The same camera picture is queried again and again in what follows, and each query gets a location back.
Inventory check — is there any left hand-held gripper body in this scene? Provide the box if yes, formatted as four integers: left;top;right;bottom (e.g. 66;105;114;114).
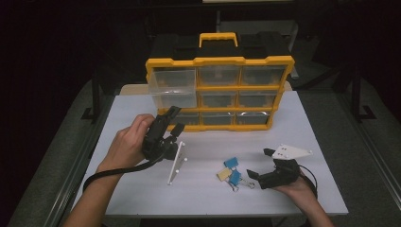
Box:
141;116;188;186

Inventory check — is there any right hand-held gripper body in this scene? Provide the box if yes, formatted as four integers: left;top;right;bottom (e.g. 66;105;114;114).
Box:
258;144;313;190

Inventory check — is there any single clear plastic drawer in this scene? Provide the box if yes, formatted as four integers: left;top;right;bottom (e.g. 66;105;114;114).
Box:
148;69;198;109

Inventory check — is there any yellow binder clip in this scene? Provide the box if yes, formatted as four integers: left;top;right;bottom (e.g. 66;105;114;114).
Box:
216;167;233;183

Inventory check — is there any yellow black organizer case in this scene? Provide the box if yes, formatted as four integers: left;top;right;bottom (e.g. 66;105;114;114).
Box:
145;31;296;132

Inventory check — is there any person's right hand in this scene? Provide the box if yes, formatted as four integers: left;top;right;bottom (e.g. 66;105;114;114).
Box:
272;178;318;211

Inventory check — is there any person's left hand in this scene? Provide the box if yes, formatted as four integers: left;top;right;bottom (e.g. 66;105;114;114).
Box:
97;113;156;173

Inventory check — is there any grid of clear bins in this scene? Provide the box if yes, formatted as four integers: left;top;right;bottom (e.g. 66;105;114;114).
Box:
160;64;288;126

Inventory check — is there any black metal stand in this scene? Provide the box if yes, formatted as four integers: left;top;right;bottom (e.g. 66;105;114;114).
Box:
351;65;377;122
80;69;102;122

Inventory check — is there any right hand-held gripper black cable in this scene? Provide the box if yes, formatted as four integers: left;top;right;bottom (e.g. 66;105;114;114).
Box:
298;164;319;200

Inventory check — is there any hand-held gripper black cable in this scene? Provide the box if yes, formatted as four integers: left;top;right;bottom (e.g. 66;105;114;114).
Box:
298;164;319;200
82;150;168;193

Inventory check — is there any left hand-held gripper black cable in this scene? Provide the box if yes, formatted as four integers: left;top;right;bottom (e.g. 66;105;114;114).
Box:
82;150;168;193

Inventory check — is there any metal frame rail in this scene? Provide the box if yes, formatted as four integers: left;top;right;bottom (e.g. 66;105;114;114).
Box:
44;94;116;227
337;93;401;202

